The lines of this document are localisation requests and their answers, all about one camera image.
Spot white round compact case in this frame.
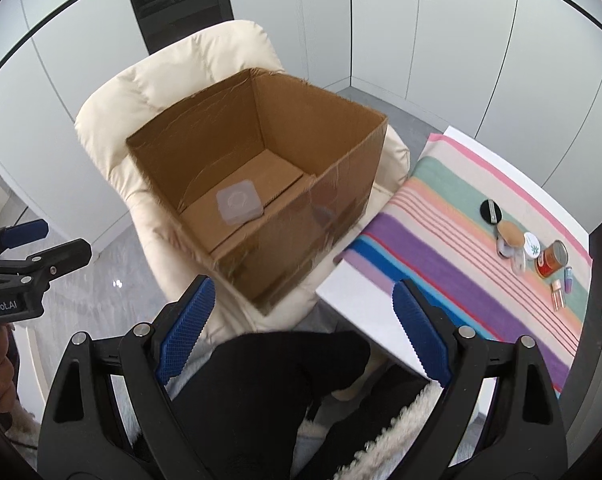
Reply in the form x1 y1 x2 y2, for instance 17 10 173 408
522 232 545 259

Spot cream cushion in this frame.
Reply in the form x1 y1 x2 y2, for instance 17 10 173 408
74 20 412 366

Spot wooden lid glass jar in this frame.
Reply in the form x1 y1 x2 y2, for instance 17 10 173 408
496 221 521 260

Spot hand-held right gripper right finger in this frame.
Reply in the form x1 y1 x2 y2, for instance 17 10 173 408
391 277 568 466

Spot brown cardboard box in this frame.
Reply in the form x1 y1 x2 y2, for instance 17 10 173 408
126 67 388 317

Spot square clear plastic container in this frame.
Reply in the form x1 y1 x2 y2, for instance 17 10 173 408
215 183 267 224

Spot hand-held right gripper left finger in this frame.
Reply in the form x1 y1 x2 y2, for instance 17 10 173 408
38 276 217 466

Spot person's legs black trousers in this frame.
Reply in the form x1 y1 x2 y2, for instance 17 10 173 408
168 330 432 480

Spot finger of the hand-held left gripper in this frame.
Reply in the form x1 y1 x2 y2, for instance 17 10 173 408
0 238 92 288
0 219 50 261

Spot striped colourful cloth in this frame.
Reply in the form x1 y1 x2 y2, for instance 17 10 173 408
333 132 593 393

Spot dark glass panel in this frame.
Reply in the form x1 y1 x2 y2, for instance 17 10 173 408
120 0 234 55

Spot red metal can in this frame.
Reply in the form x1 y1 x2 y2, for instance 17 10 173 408
534 240 568 278

